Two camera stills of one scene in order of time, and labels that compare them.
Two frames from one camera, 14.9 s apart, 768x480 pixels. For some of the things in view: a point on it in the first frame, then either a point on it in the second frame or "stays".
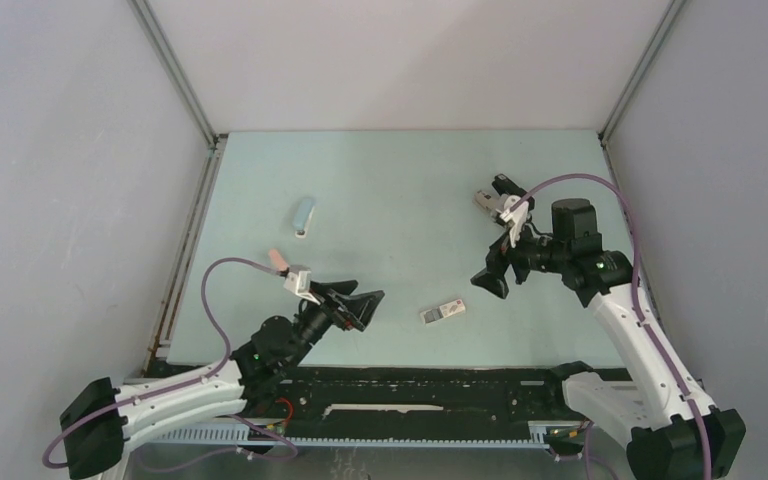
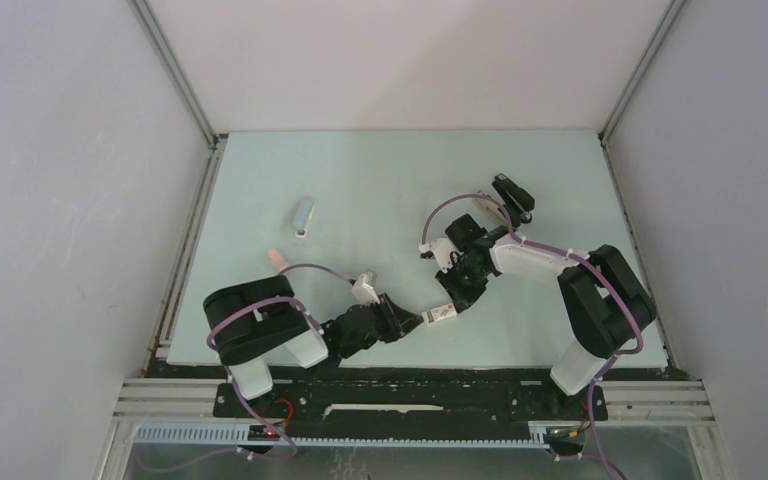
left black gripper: (356, 310) -> (398, 322)
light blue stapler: (303, 215) stays
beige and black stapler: (488, 201) stays
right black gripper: (498, 260) -> (462, 299)
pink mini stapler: (277, 259) stays
